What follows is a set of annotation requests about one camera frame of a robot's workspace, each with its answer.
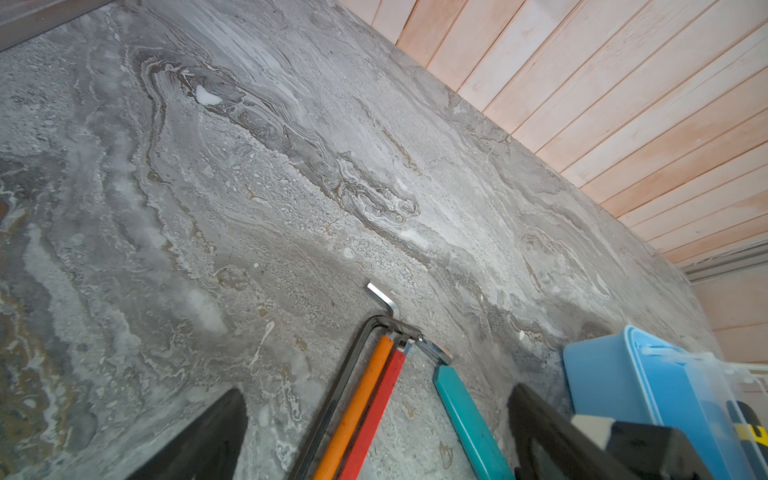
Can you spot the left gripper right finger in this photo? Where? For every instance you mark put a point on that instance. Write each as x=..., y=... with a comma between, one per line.
x=548, y=446

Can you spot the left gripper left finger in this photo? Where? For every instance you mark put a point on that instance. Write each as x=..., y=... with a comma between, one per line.
x=208, y=448

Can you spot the teal handled screwdriver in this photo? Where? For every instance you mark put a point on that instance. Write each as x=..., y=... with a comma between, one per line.
x=478, y=443

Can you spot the blue plastic tool box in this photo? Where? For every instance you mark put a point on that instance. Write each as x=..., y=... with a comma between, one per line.
x=636, y=377

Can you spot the orange pencil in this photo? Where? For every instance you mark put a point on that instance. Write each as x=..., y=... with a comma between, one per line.
x=344, y=432

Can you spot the red pencil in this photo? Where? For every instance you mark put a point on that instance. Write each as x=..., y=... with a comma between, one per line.
x=376, y=409

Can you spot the yellow black utility knife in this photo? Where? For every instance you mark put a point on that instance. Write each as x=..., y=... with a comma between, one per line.
x=752, y=436

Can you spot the large black hex key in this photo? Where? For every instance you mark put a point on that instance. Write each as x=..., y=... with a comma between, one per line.
x=326, y=411

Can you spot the silver hex key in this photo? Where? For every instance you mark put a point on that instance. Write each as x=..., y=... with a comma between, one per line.
x=385, y=298

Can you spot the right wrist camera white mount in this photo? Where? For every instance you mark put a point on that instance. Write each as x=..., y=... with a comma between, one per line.
x=649, y=451

